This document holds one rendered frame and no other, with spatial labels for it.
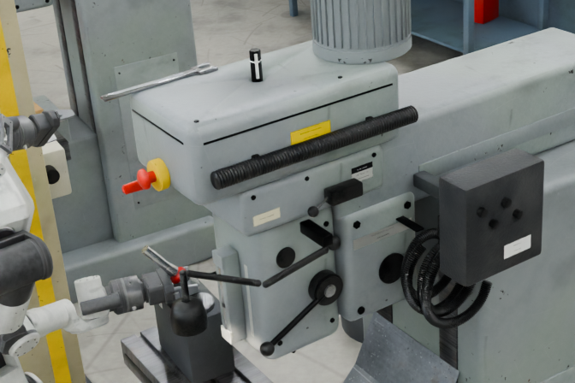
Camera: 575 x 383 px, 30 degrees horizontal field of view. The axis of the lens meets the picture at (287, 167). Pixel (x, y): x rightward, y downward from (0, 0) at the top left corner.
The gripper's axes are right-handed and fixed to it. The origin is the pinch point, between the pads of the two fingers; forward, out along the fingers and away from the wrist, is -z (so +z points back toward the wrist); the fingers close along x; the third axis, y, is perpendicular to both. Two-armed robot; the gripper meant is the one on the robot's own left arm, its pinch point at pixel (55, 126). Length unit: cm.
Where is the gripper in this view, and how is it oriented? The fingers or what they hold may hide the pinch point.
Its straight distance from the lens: 294.3
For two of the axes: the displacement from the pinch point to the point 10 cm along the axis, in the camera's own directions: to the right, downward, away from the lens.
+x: 6.0, -5.9, -5.5
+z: -5.8, 1.6, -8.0
